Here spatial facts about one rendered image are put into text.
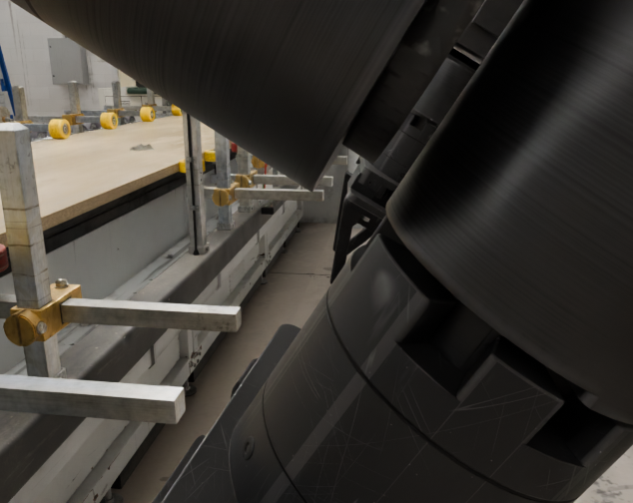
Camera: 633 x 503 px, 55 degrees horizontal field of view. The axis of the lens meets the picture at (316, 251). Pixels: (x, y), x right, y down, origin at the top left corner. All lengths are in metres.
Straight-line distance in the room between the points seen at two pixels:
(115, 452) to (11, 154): 1.09
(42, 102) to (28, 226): 11.88
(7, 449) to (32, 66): 12.08
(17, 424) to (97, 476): 0.82
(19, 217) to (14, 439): 0.30
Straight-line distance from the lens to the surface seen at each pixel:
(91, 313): 1.00
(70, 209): 1.38
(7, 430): 0.96
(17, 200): 0.95
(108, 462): 1.81
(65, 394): 0.75
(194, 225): 1.64
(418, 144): 0.51
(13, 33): 13.04
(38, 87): 12.83
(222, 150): 1.86
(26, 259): 0.96
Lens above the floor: 1.17
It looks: 17 degrees down
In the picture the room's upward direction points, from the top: straight up
